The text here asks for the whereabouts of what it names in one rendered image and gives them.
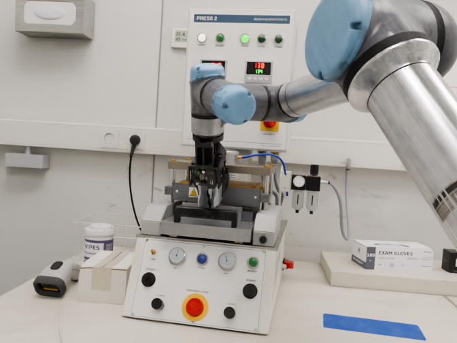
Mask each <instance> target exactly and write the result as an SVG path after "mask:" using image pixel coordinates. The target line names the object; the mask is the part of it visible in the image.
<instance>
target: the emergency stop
mask: <svg viewBox="0 0 457 343"><path fill-rule="evenodd" d="M203 308H204V306H203V302H202V301H201V300H200V299H198V298H192V299H190V300H189V301H188V302H187V304H186V311H187V313H188V314H189V315H191V316H198V315H200V314H201V313H202V312H203Z"/></svg>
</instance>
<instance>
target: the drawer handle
mask: <svg viewBox="0 0 457 343"><path fill-rule="evenodd" d="M181 216H183V217H191V218H205V219H213V220H221V221H231V228H236V227H237V221H238V211H236V210H224V209H215V208H200V207H192V206H176V207H175V212H174V222H175V223H179V222H180V221H181Z"/></svg>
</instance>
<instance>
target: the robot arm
mask: <svg viewBox="0 0 457 343"><path fill-rule="evenodd" d="M456 59H457V24H456V22H455V20H454V19H453V17H452V16H451V15H450V14H449V12H448V11H446V10H445V9H444V8H443V7H441V6H440V5H437V4H435V3H433V2H430V1H425V0H321V2H319V4H318V6H317V7H316V9H315V11H314V13H313V15H312V17H311V20H310V21H309V25H308V28H307V32H306V38H305V62H306V64H307V68H308V70H309V72H310V73H307V74H305V75H303V76H301V77H298V78H296V79H293V80H291V81H289V82H286V83H284V84H281V85H279V86H265V85H256V84H239V83H232V82H229V81H227V80H225V74H224V68H223V66H222V65H219V64H216V63H200V64H196V65H193V66H192V67H191V68H190V81H189V84H190V106H191V116H190V117H191V132H192V139H193V141H195V157H194V159H193V160H192V161H191V162H190V164H189V166H188V178H189V187H190V186H191V185H192V183H193V184H194V186H195V188H196V189H197V193H198V197H199V198H198V206H199V207H201V206H203V207H204V208H215V209H217V208H218V206H219V205H220V202H221V200H222V198H223V196H224V193H225V191H226V189H227V187H228V185H229V180H230V177H229V168H226V164H225V163H226V150H225V149H224V147H223V145H222V144H221V143H220V142H221V141H222V140H223V139H224V133H223V132H224V125H225V124H226V123H229V124H232V125H242V124H243V123H246V122H248V121H268V122H283V123H293V122H300V121H302V120H303V119H304V118H305V117H306V116H307V115H308V114H311V113H314V112H318V111H320V110H325V109H327V108H331V107H334V106H336V105H341V104H343V103H347V102H349V103H350V105H351V106H352V107H353V108H354V109H355V110H357V111H359V112H364V113H371V114H372V116H373V117H374V119H375V121H376V123H377V124H378V125H379V127H380V129H381V130H382V132H383V134H384V135H385V136H386V139H387V140H388V142H389V143H390V145H391V147H392V148H393V150H394V151H395V153H396V155H397V156H398V158H399V159H400V161H401V163H402V164H403V166H404V167H405V169H406V170H407V172H408V174H409V175H410V177H411V179H412V180H413V182H414V184H415V185H416V186H417V188H418V190H419V192H420V193H421V195H422V196H423V198H424V200H425V201H426V203H427V204H428V206H429V208H430V209H431V211H432V212H433V214H434V215H435V217H436V219H437V220H438V222H439V224H440V225H441V227H442V228H443V230H444V232H445V233H446V235H447V237H448V238H449V239H450V242H451V243H452V244H453V246H454V248H455V249H456V251H457V96H456V95H455V93H454V92H453V90H452V89H451V88H450V87H449V86H448V84H447V83H446V81H445V80H444V79H443V77H444V76H445V75H446V74H447V73H448V72H449V71H450V69H451V68H452V67H453V65H454V63H455V62H456ZM190 171H191V179H190ZM209 189H212V191H213V197H212V199H211V200H212V204H211V203H210V200H209V198H210V195H209V193H208V190H209Z"/></svg>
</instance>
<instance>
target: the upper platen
mask: <svg viewBox="0 0 457 343"><path fill-rule="evenodd" d="M180 183H189V179H187V180H182V181H180ZM228 186H233V187H242V188H251V189H261V192H262V191H263V183H262V182H245V181H235V180H229V184H228Z"/></svg>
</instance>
